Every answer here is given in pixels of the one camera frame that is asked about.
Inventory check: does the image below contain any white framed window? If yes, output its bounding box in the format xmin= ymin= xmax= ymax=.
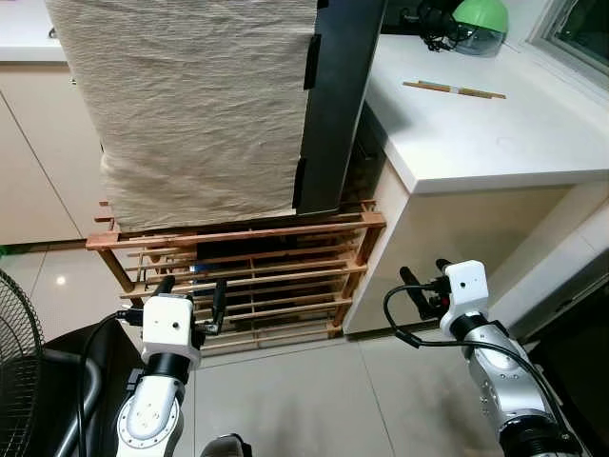
xmin=526 ymin=0 xmax=609 ymax=77

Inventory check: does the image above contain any green helmet with visor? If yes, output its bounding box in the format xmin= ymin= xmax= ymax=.
xmin=417 ymin=0 xmax=511 ymax=57

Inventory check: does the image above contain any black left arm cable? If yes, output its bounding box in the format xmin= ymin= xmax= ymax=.
xmin=75 ymin=305 xmax=146 ymax=457

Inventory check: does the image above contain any wooden slatted rack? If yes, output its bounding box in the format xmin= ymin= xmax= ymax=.
xmin=86 ymin=199 xmax=387 ymax=355

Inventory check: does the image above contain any black chair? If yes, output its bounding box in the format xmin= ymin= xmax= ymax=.
xmin=42 ymin=322 xmax=146 ymax=457

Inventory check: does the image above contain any cream cabinet unit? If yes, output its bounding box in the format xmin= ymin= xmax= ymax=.
xmin=0 ymin=0 xmax=108 ymax=246

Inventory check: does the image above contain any black tall appliance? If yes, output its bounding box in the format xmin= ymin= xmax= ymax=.
xmin=291 ymin=0 xmax=389 ymax=216

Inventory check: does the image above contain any dark robot foot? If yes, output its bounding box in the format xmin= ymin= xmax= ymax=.
xmin=199 ymin=433 xmax=251 ymax=457

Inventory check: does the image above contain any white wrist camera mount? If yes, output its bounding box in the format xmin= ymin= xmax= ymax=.
xmin=141 ymin=292 xmax=204 ymax=370
xmin=441 ymin=259 xmax=490 ymax=336

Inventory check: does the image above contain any beige woven cloth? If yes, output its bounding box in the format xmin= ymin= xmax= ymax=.
xmin=45 ymin=0 xmax=321 ymax=233

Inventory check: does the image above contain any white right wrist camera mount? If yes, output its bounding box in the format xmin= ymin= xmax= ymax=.
xmin=441 ymin=259 xmax=490 ymax=336

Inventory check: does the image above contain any black glossy appliance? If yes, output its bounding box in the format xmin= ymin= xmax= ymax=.
xmin=525 ymin=279 xmax=609 ymax=457

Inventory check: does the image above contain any black wire fan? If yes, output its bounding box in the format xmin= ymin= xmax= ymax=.
xmin=0 ymin=268 xmax=48 ymax=457

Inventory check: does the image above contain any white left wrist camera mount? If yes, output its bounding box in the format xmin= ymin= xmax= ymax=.
xmin=141 ymin=292 xmax=204 ymax=370

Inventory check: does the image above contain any white counter cabinet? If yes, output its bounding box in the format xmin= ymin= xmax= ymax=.
xmin=343 ymin=33 xmax=609 ymax=336

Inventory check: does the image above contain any thin wooden stick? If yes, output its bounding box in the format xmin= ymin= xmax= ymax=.
xmin=403 ymin=80 xmax=507 ymax=101

